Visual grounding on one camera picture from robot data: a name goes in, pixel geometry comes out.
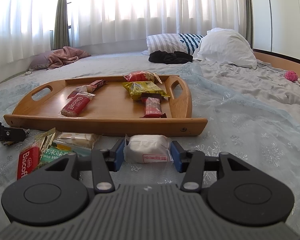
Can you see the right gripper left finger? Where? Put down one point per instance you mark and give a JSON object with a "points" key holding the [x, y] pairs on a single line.
{"points": [[104, 161]]}

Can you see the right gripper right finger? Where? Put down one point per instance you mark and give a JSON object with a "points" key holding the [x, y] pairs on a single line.
{"points": [[191, 164]]}

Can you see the white cake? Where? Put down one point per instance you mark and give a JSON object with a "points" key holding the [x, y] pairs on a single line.
{"points": [[144, 149]]}

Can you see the gold tea sachet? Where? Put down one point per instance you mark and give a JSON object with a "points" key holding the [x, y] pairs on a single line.
{"points": [[44, 141]]}

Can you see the green peas snack packet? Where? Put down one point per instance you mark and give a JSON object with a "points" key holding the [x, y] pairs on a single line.
{"points": [[51, 154]]}

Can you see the red Biscoff biscuit packet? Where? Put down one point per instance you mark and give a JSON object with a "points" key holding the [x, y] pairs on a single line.
{"points": [[77, 104]]}

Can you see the red wafer bar wrapper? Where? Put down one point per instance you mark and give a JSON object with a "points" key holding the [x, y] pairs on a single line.
{"points": [[152, 106]]}

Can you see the brown almond chocolate packet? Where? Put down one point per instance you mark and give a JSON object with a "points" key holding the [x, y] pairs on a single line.
{"points": [[84, 88]]}

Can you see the yellow snack bag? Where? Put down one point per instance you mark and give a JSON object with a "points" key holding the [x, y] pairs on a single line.
{"points": [[137, 89]]}

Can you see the red puffy snack bag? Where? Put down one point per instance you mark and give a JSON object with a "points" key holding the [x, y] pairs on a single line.
{"points": [[142, 75]]}

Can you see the red chocolate bar wrapper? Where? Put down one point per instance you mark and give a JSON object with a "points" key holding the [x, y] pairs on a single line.
{"points": [[97, 84]]}

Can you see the clear nougat cracker packet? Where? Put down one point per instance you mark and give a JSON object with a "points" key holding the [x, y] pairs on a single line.
{"points": [[80, 140]]}

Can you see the light blue lace cloth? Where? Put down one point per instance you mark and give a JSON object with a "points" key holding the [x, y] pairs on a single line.
{"points": [[264, 136]]}

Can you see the wooden serving tray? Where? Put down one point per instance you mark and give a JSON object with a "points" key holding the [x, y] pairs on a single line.
{"points": [[111, 112]]}

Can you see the mauve pillow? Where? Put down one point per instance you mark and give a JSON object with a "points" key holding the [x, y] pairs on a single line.
{"points": [[40, 61]]}

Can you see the pink blanket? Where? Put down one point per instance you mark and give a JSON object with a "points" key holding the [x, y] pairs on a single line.
{"points": [[66, 55]]}

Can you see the black clothing pile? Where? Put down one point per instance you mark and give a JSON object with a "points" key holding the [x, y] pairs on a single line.
{"points": [[177, 57]]}

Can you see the grey green drape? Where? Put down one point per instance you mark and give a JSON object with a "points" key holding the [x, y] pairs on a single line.
{"points": [[61, 30]]}

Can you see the grey bed sheet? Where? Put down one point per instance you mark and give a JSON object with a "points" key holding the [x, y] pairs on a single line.
{"points": [[265, 84]]}

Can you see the navy striped pillow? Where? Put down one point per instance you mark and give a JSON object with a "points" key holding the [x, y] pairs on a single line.
{"points": [[190, 42]]}

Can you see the striped grey white pillow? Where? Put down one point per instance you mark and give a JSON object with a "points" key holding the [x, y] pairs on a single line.
{"points": [[165, 42]]}

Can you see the white sheer curtain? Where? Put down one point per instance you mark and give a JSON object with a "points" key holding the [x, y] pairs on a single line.
{"points": [[26, 26]]}

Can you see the pink yarn ball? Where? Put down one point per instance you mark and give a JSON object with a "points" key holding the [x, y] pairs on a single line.
{"points": [[291, 76]]}

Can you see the wooden bed frame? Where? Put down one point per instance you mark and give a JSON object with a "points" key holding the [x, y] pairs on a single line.
{"points": [[278, 60]]}

